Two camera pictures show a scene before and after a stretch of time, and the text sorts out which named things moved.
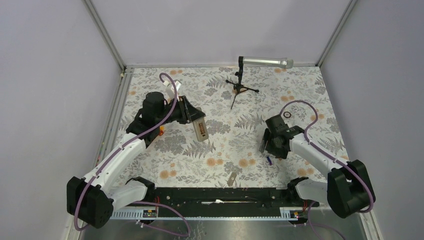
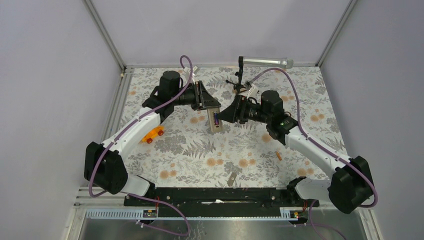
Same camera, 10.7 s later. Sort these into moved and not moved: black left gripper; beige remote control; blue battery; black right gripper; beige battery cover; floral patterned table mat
Moved: blue battery; black right gripper; beige remote control; black left gripper
Not moved: beige battery cover; floral patterned table mat
